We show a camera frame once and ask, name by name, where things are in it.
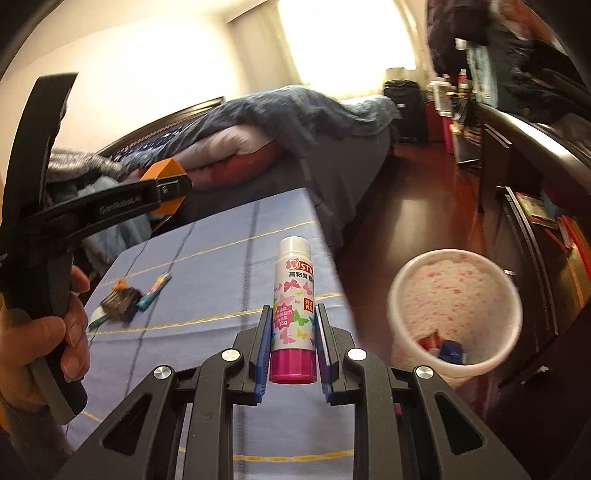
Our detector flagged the person's left hand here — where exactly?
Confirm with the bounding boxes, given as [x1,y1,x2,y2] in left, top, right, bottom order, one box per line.
[0,265,92,408]

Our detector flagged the row of books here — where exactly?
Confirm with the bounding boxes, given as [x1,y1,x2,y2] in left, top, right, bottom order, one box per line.
[515,191,591,297]

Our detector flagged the maroon folded quilt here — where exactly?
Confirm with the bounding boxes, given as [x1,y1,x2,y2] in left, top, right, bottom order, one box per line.
[185,143,283,191]

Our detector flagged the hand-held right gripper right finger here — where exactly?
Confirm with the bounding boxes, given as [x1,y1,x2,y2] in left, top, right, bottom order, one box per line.
[314,305,532,480]

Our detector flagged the butterfly print glue stick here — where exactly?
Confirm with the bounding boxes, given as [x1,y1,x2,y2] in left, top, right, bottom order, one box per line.
[269,236,319,385]

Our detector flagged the red storage container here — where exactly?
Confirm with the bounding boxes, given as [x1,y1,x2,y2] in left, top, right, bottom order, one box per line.
[441,115,459,156]

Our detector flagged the white floral trash bin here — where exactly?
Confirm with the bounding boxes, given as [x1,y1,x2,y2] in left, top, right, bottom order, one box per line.
[388,249,523,389]

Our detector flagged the pale pink folded quilt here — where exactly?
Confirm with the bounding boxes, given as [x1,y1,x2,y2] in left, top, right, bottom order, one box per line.
[175,127,278,168]

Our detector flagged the colourful strip wrapper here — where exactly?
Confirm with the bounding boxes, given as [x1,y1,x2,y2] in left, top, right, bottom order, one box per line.
[139,272,173,310]

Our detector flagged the navy star print pillow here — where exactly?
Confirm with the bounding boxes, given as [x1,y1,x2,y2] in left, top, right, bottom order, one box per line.
[117,117,206,155]

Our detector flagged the bright window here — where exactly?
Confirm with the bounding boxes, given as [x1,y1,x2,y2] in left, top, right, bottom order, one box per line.
[277,0,416,100]

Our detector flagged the light blue fleece blanket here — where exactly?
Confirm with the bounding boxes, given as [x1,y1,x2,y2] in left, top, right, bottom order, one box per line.
[69,178,154,278]

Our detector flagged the blue striped tablecloth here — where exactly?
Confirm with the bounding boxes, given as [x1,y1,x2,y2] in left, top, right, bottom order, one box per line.
[60,187,462,480]

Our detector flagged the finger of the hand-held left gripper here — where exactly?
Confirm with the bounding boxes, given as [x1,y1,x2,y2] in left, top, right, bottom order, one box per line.
[69,178,192,241]

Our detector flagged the small orange box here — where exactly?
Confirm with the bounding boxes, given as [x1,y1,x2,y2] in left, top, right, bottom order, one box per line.
[139,157,190,217]

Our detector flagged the blue patterned duvet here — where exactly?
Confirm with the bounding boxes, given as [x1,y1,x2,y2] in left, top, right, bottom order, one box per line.
[115,85,402,172]

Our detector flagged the sheer cream curtain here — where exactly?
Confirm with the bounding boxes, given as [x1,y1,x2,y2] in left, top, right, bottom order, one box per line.
[231,0,430,100]

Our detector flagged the dark wooden headboard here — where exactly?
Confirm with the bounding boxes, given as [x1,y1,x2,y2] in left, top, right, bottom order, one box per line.
[99,96,227,160]

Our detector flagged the blue packet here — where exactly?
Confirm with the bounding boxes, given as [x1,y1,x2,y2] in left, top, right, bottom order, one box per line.
[436,340,468,366]

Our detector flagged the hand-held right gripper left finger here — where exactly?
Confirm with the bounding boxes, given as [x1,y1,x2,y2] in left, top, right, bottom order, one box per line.
[53,305,273,480]

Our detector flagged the dark small packet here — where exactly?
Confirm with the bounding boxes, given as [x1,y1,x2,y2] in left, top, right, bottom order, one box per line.
[102,286,142,324]

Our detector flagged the dark wooden dresser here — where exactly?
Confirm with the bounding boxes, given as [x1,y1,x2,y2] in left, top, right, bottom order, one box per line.
[475,92,591,416]

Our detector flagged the dark hanging coat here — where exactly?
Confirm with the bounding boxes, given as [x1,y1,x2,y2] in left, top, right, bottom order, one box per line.
[427,0,491,85]

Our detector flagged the black suitcase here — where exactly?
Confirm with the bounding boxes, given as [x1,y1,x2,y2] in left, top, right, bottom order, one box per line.
[383,79,428,144]

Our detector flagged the bed with grey base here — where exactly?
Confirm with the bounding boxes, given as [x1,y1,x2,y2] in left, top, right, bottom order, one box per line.
[99,85,402,252]

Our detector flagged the person's left forearm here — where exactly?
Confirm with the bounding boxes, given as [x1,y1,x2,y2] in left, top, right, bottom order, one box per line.
[0,394,75,480]

